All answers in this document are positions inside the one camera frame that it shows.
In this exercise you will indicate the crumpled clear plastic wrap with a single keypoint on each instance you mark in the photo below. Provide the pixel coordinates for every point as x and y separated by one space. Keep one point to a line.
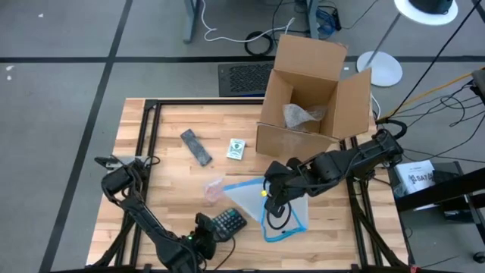
299 115

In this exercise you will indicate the brown cardboard box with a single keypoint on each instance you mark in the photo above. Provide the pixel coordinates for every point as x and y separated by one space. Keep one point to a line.
299 146

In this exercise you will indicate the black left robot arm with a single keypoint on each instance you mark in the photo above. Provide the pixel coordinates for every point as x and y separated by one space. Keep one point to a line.
140 216

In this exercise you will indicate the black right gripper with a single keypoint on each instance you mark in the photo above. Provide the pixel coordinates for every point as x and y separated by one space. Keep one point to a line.
288 178

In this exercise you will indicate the red clamp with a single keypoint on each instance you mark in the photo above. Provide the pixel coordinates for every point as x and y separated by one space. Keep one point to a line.
416 269

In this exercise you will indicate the black cart frame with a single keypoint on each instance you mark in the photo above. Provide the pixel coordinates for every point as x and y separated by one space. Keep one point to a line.
454 186

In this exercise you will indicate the white round-base pole stand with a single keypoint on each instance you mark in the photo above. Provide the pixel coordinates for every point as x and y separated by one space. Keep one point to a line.
380 69

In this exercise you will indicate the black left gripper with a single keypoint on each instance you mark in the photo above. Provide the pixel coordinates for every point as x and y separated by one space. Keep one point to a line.
202 244

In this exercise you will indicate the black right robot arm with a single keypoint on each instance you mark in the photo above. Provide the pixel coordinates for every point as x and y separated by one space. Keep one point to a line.
352 161

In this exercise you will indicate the black keypad handset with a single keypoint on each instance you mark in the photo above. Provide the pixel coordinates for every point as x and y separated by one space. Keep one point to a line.
229 223

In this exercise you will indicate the grey mounting plate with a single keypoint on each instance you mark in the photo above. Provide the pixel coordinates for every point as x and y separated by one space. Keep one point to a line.
113 163

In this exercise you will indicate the black caster wheel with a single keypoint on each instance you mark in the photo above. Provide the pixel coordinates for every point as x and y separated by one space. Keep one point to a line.
479 258

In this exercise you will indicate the black metal table frame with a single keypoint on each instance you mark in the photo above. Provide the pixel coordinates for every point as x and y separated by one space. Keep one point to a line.
208 101

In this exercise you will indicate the grey desk leg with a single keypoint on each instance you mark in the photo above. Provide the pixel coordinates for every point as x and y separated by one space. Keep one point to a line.
191 22
312 19

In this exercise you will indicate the black power strip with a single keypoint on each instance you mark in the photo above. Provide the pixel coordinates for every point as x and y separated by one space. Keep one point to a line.
335 19

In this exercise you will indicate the mesh pouch with blue trim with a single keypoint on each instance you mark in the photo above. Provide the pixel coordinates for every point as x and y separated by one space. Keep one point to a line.
246 197

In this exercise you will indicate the white card box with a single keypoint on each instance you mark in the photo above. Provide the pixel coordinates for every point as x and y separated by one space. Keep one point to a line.
236 149

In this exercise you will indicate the white printed box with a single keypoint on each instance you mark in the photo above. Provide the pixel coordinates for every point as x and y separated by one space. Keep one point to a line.
417 176

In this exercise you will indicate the clear bag with pink item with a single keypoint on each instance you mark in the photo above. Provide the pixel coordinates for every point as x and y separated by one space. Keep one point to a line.
213 189

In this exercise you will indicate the dark grey remote control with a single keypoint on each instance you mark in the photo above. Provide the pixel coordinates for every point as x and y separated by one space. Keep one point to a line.
195 148

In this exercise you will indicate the grey device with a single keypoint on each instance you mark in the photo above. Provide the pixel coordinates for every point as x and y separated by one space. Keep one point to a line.
479 85

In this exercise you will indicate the black tower on white base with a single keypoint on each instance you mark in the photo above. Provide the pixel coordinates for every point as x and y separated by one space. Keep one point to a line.
432 5

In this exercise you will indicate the black perforated computer tower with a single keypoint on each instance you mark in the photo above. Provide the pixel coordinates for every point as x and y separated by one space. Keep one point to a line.
242 79

